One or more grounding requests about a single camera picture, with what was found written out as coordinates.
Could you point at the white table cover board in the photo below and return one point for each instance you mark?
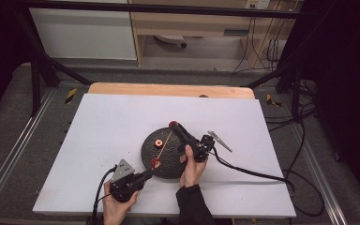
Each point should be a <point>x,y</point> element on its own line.
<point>106,131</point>

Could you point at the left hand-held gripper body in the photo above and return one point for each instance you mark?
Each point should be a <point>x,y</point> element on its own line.
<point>125,186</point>

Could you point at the black metal frame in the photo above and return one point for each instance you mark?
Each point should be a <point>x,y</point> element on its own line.
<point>156,8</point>

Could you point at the wooden table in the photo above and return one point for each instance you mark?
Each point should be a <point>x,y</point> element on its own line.
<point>168,90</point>

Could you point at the light wooden desk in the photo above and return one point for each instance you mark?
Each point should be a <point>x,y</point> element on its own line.
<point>184,25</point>

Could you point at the white cabinet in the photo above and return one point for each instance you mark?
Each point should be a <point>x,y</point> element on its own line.
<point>81,34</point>

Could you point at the white power strip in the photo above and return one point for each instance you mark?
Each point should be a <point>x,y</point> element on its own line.
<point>258,3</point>

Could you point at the person's right hand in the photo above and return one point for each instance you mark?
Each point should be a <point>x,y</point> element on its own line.
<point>192,172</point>

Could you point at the yellow black tape marker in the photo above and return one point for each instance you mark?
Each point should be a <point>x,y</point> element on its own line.
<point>272,100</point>
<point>71,95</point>

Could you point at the thin wooden skewer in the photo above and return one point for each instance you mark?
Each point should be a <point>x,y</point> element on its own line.
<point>164,145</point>

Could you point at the grey chair base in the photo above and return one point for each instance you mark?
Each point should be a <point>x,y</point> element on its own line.
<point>170,39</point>

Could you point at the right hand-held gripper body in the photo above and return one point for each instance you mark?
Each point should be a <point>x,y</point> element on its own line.
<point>204,145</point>

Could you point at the black round plate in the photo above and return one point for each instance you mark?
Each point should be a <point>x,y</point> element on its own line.
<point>165,168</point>

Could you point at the person's left hand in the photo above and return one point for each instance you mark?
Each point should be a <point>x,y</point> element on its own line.
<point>115,211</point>

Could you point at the aluminium floor rail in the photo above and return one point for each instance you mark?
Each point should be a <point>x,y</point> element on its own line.
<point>15,146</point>
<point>322,175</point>

